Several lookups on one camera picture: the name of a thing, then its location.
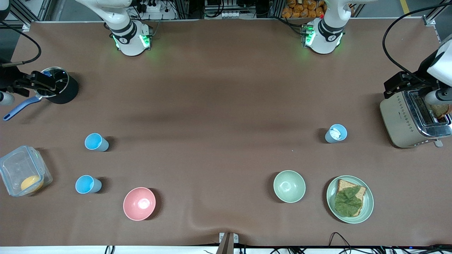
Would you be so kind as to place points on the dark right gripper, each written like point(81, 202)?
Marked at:
point(7, 77)

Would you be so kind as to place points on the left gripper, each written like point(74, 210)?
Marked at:
point(422, 71)

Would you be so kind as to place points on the blue plastic cup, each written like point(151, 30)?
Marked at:
point(335, 134)
point(84, 184)
point(93, 141)

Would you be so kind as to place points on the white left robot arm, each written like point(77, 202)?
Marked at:
point(323, 38)

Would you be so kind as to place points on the brown toast slice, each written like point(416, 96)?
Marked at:
point(439, 110)

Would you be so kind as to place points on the beige chrome toaster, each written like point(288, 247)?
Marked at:
point(395, 120)

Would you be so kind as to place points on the clear plastic storage container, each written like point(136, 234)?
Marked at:
point(14, 169)

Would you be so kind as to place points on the orange round fruit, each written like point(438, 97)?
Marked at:
point(31, 183)

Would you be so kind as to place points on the brown bread slice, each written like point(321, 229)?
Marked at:
point(344, 184)

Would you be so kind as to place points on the orange packaged snacks bag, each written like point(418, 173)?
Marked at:
point(300, 10)

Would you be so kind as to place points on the pale green plate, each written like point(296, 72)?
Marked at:
point(369, 206)

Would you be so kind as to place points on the green lettuce leaf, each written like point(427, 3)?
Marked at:
point(348, 203)

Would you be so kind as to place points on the white power strip with plugs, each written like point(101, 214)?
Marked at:
point(155, 16)

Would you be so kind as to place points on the pink bowl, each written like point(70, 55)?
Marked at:
point(139, 204)

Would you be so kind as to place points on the pale green bowl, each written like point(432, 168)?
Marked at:
point(289, 186)

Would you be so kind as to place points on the brown table cover cloth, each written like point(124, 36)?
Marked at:
point(219, 106)

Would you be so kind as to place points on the small white power strip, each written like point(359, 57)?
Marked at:
point(230, 14)

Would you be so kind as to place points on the metal corner bracket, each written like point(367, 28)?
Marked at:
point(429, 21)
point(27, 26)

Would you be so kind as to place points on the aluminium frame profile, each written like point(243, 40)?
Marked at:
point(44, 8)

